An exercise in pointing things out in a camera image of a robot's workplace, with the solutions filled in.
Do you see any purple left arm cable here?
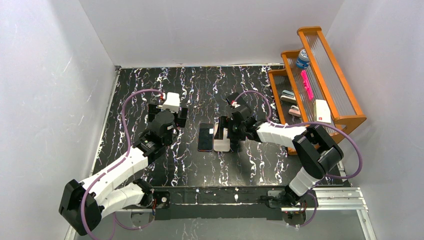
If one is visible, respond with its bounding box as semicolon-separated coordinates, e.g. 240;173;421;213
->
80;89;165;240

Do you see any purple smartphone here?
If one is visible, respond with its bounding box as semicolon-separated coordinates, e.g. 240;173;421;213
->
197;123;214;152

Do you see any blue white bottle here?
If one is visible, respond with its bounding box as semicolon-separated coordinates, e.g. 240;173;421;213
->
295;49;310;69

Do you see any white box on rack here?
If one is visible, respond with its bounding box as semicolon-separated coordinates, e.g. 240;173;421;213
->
313;99;332;125

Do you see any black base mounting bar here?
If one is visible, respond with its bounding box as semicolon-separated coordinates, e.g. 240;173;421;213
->
143;185;315;222

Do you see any teal grey stapler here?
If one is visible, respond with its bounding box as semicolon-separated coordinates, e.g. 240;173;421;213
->
280;90;297;104

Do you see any pink highlighter pen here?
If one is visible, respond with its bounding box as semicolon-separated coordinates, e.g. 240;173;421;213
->
300;69;314;101

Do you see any beige phone case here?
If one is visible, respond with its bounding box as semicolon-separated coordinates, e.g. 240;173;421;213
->
213;123;231;153

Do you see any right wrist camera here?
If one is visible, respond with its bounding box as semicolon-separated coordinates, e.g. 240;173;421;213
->
230;100;241;109

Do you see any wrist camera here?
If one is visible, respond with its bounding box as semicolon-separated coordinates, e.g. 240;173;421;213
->
161;92;181;113
230;100;241;109

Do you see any black phone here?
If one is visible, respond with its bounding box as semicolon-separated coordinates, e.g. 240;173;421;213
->
226;92;240;106

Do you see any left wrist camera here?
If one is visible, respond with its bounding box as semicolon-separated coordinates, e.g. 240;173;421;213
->
161;92;181;113

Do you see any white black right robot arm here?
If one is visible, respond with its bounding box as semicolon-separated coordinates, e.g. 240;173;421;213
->
216;111;344;206

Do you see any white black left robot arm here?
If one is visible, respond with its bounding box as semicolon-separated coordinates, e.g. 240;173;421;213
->
58;103;188;236

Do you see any orange wooden tiered rack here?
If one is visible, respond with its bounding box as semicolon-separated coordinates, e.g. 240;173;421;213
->
268;26;367;135

